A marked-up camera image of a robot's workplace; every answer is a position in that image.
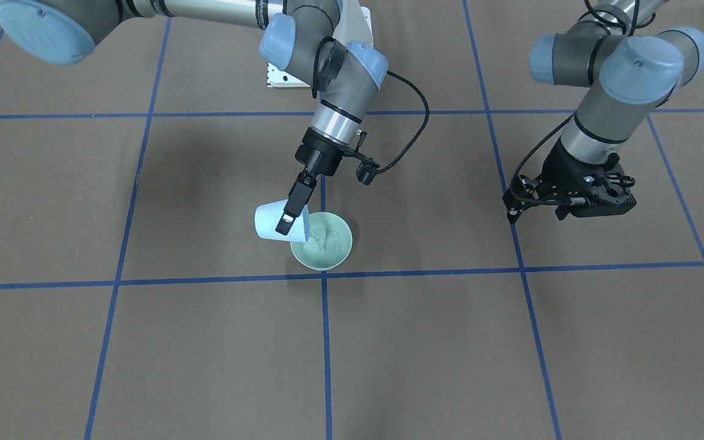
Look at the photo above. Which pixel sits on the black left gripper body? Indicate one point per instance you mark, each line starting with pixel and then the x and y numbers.
pixel 563 166

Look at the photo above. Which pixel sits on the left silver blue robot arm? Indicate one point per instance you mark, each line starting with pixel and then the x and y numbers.
pixel 627 76

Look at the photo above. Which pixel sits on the light blue cup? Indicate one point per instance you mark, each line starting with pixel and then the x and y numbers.
pixel 267 217

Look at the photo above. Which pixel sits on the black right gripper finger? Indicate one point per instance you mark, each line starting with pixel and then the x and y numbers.
pixel 298 198

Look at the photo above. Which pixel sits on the brown paper table mat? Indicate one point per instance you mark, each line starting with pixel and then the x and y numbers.
pixel 138 302

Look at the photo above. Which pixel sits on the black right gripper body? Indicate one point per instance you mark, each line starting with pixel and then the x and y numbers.
pixel 321 156

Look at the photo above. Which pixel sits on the light green bowl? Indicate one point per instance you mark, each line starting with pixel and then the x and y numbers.
pixel 328 245

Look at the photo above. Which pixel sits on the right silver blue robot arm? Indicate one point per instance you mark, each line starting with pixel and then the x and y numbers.
pixel 65 32

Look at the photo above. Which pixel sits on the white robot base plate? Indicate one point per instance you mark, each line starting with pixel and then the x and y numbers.
pixel 306 43

